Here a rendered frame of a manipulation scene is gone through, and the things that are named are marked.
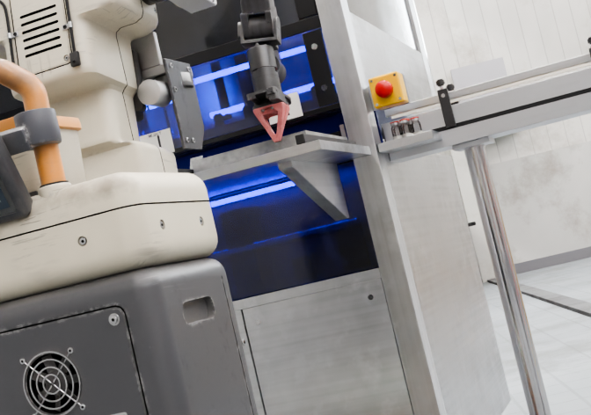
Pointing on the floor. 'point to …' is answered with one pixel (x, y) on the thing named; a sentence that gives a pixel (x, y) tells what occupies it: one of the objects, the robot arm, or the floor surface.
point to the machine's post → (377, 195)
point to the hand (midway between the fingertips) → (276, 137)
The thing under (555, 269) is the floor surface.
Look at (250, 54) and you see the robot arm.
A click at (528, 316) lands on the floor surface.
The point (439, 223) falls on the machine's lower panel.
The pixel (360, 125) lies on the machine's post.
